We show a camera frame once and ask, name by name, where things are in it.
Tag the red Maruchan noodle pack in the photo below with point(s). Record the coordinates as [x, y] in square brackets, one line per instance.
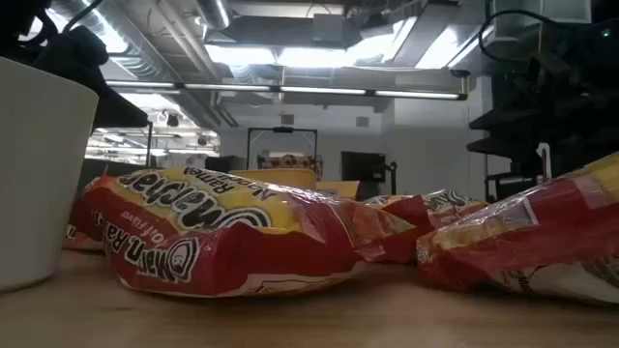
[532, 232]
[421, 215]
[271, 251]
[82, 240]

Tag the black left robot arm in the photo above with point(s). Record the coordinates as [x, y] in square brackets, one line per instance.
[82, 58]

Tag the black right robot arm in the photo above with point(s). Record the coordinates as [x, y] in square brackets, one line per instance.
[556, 106]

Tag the shelf with colourful items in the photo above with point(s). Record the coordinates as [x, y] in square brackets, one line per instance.
[290, 162]

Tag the yellow plastic bin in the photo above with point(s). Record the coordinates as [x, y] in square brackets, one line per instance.
[280, 179]

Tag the black monitor on stand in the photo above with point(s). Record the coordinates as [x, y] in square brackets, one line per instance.
[362, 166]

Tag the long ceiling light bar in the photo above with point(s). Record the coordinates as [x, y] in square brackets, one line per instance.
[319, 90]

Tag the white plastic bin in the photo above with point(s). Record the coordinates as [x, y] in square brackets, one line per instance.
[43, 169]

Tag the black metal frame stand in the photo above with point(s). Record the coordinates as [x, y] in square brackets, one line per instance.
[283, 129]

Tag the silver ventilation duct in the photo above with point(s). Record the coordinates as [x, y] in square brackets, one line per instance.
[215, 12]

